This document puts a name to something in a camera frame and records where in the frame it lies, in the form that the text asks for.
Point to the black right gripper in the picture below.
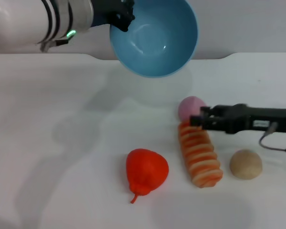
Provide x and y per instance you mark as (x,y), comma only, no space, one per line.
(252,118)

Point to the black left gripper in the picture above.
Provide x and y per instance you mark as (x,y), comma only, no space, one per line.
(102,12)

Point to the blue bowl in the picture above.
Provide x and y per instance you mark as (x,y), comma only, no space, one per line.
(157,47)

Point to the orange toy fruit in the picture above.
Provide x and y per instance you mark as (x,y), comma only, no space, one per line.
(147,167)

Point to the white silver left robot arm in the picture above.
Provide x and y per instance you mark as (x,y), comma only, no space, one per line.
(21,23)

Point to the pink toy peach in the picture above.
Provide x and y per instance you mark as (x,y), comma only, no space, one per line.
(189,107)

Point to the orange striped toy bread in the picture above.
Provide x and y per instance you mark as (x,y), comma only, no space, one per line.
(200,157)

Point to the beige toy bun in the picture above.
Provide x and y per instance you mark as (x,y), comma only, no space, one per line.
(246,164)

